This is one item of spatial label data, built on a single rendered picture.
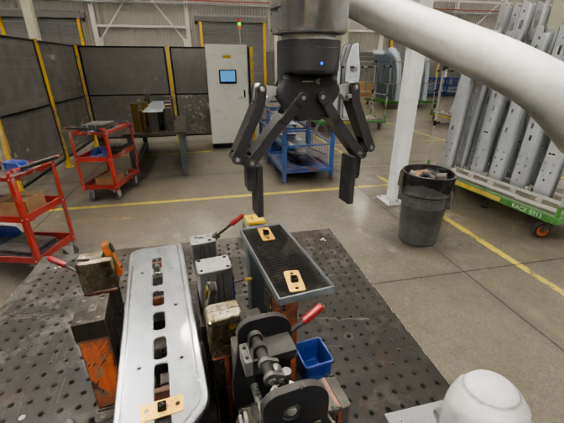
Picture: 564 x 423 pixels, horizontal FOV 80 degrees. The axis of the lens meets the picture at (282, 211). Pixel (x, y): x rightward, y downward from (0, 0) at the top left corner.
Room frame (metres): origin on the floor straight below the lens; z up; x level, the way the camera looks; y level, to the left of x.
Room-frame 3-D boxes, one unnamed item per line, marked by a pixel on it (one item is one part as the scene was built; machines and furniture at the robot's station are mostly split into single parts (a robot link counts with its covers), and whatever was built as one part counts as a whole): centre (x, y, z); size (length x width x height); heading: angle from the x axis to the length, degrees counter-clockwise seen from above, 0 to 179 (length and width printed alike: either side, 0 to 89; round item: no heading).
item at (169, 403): (0.46, 0.24, 1.01); 0.08 x 0.04 x 0.01; 109
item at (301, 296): (0.79, 0.01, 1.16); 0.37 x 0.14 x 0.02; 20
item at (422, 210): (3.05, -1.39, 0.36); 0.54 x 0.50 x 0.73; 102
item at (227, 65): (7.40, 1.13, 1.22); 0.80 x 0.54 x 2.45; 102
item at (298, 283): (0.67, -0.03, 1.17); 0.08 x 0.04 x 0.01; 11
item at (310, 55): (0.44, -0.03, 1.62); 0.08 x 0.07 x 0.09; 110
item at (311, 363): (0.81, -0.10, 0.74); 0.11 x 0.10 x 0.09; 20
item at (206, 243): (1.07, 0.29, 0.88); 0.11 x 0.10 x 0.36; 110
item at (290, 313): (0.79, 0.01, 0.92); 0.10 x 0.08 x 0.45; 20
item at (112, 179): (4.37, 2.33, 0.49); 0.81 x 0.46 x 0.97; 0
